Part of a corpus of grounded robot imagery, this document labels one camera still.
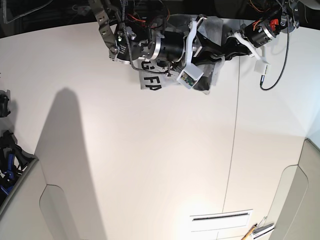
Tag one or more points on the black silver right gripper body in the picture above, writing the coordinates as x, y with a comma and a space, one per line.
167, 41

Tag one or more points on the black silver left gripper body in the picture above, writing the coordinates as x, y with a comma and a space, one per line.
258, 33

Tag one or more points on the grey T-shirt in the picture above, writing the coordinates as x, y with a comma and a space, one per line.
156, 78

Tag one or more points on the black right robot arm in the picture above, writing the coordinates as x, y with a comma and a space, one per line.
145, 35

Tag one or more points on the black clamp at left edge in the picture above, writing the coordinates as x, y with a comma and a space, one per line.
4, 101

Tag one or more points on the black blue clamp pile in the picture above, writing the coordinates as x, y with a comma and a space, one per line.
13, 162

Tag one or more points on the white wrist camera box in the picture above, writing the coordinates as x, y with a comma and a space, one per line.
262, 67
189, 75

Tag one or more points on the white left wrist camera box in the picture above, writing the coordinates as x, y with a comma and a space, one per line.
262, 67

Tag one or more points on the white table cable grommet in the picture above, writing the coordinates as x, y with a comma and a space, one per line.
220, 221

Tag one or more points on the wooden handled tool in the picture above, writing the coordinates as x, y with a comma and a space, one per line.
249, 232

